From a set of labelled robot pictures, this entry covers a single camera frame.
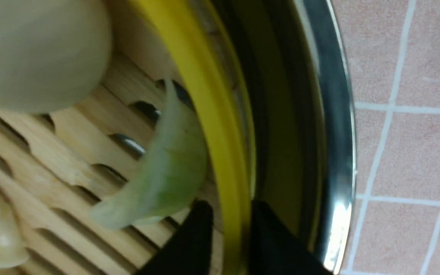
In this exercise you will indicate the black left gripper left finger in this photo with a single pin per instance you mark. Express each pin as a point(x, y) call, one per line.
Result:
point(189, 250)

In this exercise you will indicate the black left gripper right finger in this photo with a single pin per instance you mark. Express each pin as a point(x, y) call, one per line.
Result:
point(274, 250)

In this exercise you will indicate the yellow bamboo steamer basket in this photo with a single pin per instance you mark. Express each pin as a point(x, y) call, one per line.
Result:
point(56, 166)

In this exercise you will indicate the stainless steel pot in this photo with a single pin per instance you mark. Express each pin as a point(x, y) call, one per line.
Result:
point(286, 61)

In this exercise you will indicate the green dumpling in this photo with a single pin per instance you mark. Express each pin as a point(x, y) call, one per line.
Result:
point(171, 172)

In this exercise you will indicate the pink checkered tablecloth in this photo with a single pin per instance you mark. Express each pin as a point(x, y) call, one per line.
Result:
point(393, 49)

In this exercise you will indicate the yellowish round bun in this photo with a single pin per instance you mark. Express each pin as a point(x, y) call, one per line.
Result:
point(53, 53)

